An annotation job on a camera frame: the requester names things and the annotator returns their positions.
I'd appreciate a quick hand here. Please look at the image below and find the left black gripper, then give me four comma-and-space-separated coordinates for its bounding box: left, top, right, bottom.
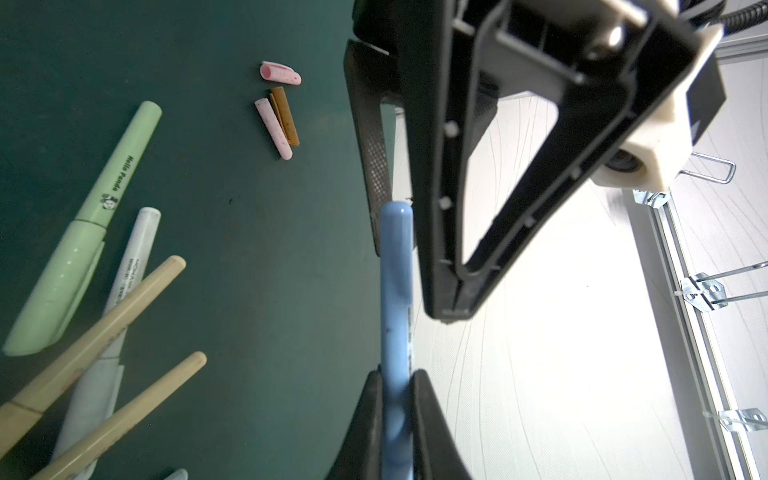
352, 1, 726, 323

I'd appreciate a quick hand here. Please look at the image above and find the pale pink pen cap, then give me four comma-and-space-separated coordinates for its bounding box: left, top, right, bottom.
254, 98, 293, 161

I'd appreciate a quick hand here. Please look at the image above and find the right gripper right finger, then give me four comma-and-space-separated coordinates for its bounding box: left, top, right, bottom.
410, 369, 471, 480

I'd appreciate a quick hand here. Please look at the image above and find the metal U-bolt hook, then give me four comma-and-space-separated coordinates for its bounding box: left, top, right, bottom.
632, 152, 737, 209

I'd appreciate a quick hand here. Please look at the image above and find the green table mat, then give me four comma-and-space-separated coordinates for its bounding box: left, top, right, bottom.
1, 1, 380, 479

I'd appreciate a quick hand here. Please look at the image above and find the yellow beige pen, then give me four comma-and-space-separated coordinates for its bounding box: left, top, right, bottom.
32, 351, 207, 480

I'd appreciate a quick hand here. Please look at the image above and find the light green pen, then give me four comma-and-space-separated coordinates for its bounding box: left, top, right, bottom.
2, 100, 162, 357

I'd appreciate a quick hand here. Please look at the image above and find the metal U-bolt clamp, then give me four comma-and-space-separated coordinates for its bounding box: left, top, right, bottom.
673, 261, 767, 312

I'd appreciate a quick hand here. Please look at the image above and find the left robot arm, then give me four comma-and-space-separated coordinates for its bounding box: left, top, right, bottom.
344, 1, 767, 323

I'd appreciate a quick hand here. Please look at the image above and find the lavender white pen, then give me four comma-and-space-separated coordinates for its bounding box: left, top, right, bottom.
164, 468, 189, 480

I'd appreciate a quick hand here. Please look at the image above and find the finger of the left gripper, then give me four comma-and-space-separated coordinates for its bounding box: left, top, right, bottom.
344, 40, 403, 252

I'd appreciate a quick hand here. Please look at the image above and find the aluminium crossbar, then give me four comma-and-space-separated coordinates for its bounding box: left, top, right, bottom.
623, 191, 767, 479

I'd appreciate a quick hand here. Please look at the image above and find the small metal bracket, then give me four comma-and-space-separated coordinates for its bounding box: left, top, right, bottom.
702, 408, 768, 433

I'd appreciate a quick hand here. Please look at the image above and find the blue pen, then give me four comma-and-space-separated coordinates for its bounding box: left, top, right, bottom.
379, 201, 413, 479

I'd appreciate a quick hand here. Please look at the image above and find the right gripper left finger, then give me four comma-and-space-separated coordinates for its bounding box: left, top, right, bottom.
326, 370, 383, 480

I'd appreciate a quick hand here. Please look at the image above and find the brown pen cap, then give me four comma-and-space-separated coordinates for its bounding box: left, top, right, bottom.
270, 87, 300, 146

